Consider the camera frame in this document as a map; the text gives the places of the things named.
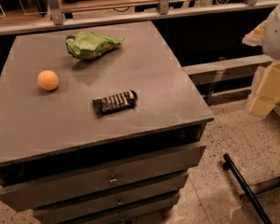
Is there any grey metal shelf beam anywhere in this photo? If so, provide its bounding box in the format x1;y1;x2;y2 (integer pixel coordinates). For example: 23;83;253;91
183;55;273;85

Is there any black metal bar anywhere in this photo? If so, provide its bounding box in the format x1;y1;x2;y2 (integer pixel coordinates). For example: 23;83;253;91
223;153;273;224

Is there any green rice chip bag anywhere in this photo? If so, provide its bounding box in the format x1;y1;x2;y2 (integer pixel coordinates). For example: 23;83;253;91
65;32;124;60

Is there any middle grey drawer front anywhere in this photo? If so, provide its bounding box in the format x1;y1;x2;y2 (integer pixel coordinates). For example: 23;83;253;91
34;171;188;224

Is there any orange fruit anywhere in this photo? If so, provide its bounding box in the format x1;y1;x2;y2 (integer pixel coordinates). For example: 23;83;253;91
37;70;59;91

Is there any bottom grey drawer front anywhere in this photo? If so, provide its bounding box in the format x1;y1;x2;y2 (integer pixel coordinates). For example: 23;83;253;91
59;191;179;224

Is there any grey drawer cabinet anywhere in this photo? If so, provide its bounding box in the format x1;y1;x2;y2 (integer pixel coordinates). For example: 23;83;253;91
0;20;216;224

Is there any black rxbar chocolate bar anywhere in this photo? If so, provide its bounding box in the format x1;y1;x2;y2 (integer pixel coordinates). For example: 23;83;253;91
92;90;137;116

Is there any grey drawer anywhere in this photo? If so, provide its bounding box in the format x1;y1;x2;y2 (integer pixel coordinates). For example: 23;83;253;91
0;142;205;211
59;191;179;224
34;171;188;224

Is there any top grey drawer front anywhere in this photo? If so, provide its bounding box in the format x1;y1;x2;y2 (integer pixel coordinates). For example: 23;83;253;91
0;142;205;211

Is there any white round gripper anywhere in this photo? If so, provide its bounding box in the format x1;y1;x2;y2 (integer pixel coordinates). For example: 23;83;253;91
242;3;280;119

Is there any grey metal railing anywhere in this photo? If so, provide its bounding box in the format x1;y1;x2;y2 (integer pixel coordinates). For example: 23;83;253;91
0;0;279;35

